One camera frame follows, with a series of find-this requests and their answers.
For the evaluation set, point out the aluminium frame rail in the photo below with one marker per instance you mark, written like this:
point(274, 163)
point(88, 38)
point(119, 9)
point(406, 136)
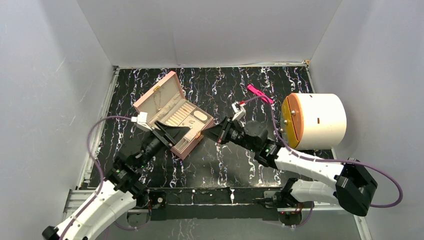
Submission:
point(290, 213)

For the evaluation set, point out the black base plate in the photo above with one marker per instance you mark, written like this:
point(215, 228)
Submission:
point(210, 203)

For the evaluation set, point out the pink plastic clip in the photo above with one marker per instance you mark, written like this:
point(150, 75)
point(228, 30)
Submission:
point(257, 92)

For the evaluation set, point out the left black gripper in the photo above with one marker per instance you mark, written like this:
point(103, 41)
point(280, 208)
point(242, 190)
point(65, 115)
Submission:
point(172, 133)

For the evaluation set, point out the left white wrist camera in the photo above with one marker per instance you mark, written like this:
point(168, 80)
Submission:
point(141, 121)

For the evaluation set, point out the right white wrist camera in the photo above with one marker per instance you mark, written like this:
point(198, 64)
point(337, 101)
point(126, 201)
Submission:
point(239, 110)

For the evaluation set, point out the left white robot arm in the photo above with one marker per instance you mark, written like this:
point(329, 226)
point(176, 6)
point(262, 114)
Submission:
point(120, 189)

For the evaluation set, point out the pink jewelry box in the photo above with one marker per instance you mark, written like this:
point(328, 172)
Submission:
point(166, 102)

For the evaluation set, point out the white cylinder with orange lid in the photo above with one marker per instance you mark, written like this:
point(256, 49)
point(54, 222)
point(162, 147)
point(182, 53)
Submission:
point(313, 121)

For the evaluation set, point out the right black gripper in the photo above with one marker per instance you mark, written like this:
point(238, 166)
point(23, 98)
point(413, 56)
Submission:
point(219, 132)

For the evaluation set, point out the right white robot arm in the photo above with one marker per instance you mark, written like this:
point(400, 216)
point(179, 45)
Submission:
point(347, 185)

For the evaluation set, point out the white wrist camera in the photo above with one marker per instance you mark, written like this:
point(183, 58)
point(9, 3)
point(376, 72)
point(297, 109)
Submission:
point(239, 110)
point(141, 121)

